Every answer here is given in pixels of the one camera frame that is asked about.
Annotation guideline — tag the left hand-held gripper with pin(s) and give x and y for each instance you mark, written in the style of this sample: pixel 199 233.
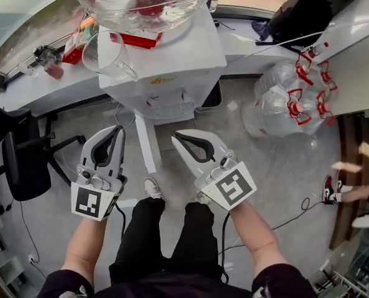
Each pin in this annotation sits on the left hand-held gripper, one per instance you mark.
pixel 85 202

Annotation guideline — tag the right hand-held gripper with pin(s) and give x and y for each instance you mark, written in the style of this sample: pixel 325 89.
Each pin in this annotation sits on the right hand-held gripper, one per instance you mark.
pixel 231 188

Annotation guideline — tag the white water dispenser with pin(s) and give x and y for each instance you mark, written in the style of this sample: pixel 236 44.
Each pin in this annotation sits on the white water dispenser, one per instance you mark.
pixel 172 61

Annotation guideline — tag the person's left forearm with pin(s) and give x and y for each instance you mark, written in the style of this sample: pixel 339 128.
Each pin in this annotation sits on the person's left forearm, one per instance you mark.
pixel 82 250

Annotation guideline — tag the person's right forearm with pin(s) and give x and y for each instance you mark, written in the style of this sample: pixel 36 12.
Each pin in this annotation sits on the person's right forearm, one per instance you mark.
pixel 253 237

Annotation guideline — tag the blue dispenser tap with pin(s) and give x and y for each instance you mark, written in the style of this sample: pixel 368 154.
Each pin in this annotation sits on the blue dispenser tap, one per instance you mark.
pixel 184 96

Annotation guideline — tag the red dispenser tap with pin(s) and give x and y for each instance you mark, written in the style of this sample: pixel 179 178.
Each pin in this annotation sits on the red dispenser tap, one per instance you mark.
pixel 153 99

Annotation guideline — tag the person's right white shoe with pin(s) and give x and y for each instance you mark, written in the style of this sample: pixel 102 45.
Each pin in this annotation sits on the person's right white shoe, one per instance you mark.
pixel 203 199

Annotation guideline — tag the person's white shoe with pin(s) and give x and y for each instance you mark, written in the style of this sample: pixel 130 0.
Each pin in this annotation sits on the person's white shoe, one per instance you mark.
pixel 203 199
pixel 152 188

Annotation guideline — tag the person's left white shoe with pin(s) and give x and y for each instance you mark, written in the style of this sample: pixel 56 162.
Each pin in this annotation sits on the person's left white shoe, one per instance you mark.
pixel 152 188

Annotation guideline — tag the white paper scrap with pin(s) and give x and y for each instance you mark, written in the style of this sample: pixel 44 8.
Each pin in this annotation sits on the white paper scrap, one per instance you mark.
pixel 232 105

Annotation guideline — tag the black waste bin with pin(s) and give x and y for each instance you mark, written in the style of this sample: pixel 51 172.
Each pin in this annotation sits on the black waste bin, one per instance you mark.
pixel 214 98

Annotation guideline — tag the black office chair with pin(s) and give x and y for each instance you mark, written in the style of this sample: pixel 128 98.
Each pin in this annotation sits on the black office chair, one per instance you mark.
pixel 26 166

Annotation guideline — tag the clear plastic bag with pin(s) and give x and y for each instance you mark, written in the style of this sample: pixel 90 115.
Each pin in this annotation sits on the clear plastic bag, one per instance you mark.
pixel 274 113

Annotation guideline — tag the white window ledge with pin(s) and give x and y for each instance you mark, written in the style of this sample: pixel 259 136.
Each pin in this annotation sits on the white window ledge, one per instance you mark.
pixel 48 88

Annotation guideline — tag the clear glass mug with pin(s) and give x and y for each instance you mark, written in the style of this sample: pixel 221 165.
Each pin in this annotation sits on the clear glass mug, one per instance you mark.
pixel 110 64

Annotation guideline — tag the person's black trousers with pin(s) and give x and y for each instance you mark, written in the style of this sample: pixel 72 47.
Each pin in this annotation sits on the person's black trousers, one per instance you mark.
pixel 141 244

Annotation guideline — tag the pink drink bottle black lid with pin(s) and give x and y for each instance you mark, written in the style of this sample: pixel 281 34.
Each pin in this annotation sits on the pink drink bottle black lid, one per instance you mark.
pixel 54 71

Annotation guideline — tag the red cardboard box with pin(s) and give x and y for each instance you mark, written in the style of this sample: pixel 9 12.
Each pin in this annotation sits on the red cardboard box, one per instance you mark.
pixel 72 56

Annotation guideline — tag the small clear glass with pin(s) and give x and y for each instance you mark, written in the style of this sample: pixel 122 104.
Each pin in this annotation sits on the small clear glass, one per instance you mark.
pixel 30 70

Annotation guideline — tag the white floor socket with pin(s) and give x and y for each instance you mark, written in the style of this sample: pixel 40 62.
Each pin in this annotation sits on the white floor socket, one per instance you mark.
pixel 31 258

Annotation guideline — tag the person's black shirt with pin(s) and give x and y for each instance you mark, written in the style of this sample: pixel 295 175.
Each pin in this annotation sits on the person's black shirt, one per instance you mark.
pixel 172 290

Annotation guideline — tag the dark grey cloth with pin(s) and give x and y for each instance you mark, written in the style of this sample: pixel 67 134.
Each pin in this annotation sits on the dark grey cloth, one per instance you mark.
pixel 260 29

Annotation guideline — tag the brown wooden board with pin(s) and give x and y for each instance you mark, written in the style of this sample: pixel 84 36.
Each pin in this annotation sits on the brown wooden board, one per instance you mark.
pixel 349 154

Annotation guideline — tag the white shelf unit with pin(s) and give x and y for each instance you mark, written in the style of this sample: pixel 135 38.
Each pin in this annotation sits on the white shelf unit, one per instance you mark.
pixel 4 269

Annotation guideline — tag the small bottle with red cap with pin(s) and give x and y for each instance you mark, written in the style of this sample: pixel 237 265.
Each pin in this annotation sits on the small bottle with red cap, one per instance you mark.
pixel 318 50

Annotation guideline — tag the black backpack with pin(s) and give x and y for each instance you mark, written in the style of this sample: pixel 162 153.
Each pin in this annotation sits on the black backpack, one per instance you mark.
pixel 299 14

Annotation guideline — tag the white side counter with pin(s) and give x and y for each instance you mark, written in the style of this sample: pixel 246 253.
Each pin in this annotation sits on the white side counter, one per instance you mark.
pixel 358 57

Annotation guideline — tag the white metal rack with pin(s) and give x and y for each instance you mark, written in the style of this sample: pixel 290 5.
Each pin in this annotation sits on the white metal rack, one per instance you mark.
pixel 352 286

